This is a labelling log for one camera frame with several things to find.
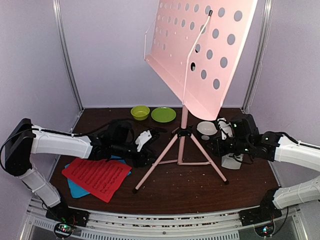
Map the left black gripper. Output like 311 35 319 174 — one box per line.
111 141 161 169

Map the white metronome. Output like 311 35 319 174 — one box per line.
221 153 244 170

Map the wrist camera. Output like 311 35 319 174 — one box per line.
216 114 259 140
107 119 161 151

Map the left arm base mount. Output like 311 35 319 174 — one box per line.
45 208 90 240

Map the red sheet music page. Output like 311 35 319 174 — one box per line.
61 157 133 203

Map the aluminium front rail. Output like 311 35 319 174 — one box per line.
19 197 308 240

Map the white and navy bowl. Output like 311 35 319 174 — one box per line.
196 121 218 141

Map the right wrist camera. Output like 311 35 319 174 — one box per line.
216 114 259 140

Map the pink music stand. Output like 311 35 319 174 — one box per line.
132 0 259 194

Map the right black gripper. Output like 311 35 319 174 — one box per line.
204 135 252 158

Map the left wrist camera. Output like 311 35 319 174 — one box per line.
107 119 161 151

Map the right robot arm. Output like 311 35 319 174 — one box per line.
206 131 320 221

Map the blue felt sheet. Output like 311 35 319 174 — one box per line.
64 154 133 200

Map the small lime green bowl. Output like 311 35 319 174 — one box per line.
130 105 150 121

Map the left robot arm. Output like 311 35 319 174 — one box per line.
0 118 159 222

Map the green plate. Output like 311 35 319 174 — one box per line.
151 107 177 123

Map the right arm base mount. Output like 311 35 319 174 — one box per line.
238 207 282 239

